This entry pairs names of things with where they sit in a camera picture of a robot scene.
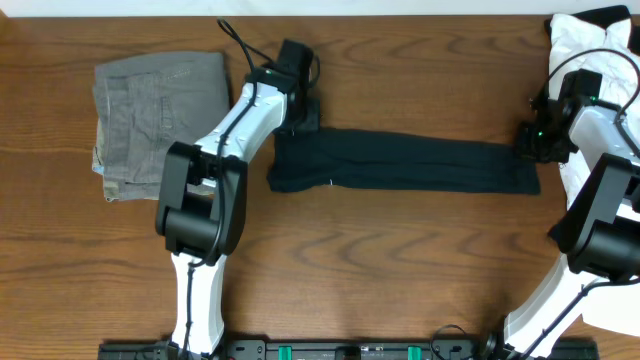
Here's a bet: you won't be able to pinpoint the black t-shirt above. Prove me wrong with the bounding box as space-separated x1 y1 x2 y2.
267 127 541 195

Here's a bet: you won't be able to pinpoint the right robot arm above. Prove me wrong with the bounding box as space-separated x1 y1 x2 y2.
482 96 639 359

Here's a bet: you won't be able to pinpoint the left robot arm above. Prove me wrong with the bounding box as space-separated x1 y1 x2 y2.
155 67 317 359

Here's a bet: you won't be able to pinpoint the black garment under white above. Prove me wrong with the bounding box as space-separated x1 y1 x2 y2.
573 5 639 55

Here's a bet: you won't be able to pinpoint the folded grey khaki pants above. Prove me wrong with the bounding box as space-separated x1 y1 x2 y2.
92 51 230 202

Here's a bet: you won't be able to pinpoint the small black cable loop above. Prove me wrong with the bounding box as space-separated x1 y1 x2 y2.
429 324 476 360

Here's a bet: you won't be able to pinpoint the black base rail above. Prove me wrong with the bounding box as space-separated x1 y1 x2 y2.
97 339 600 360

